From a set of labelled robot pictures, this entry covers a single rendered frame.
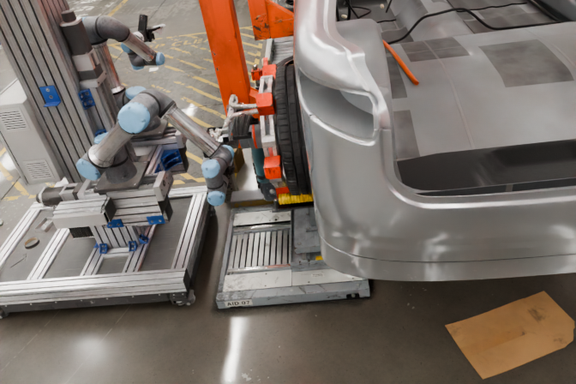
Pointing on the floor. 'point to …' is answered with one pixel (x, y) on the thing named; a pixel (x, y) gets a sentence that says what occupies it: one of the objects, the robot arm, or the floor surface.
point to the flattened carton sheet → (513, 334)
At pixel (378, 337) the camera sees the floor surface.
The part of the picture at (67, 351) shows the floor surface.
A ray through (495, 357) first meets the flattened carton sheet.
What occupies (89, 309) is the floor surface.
